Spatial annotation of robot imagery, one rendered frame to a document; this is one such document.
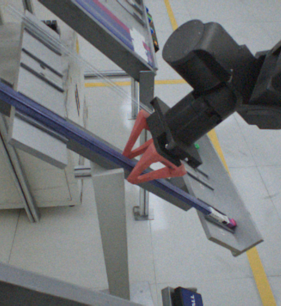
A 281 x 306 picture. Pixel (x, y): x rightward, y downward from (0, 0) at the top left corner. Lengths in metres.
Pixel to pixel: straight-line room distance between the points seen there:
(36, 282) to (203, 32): 0.32
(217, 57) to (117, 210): 0.43
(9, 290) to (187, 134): 0.27
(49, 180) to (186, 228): 0.64
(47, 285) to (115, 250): 0.44
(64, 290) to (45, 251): 1.10
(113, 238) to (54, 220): 0.84
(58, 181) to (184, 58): 1.13
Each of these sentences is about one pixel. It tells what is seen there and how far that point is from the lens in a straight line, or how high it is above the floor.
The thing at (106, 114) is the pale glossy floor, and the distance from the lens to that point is 2.11.
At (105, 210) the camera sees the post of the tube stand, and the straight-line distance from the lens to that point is 0.69.
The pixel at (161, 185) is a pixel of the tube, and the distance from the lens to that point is 0.52.
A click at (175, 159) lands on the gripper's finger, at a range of 0.43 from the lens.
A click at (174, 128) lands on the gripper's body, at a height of 1.01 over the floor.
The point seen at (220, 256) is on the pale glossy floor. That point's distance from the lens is 1.50.
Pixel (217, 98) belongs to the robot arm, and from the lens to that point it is 0.42.
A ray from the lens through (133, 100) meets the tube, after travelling 0.68.
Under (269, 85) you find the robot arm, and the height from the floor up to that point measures 1.10.
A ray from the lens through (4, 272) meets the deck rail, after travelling 0.39.
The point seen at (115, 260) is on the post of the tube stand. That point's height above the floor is 0.51.
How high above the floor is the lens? 1.28
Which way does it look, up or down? 44 degrees down
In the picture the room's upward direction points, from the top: straight up
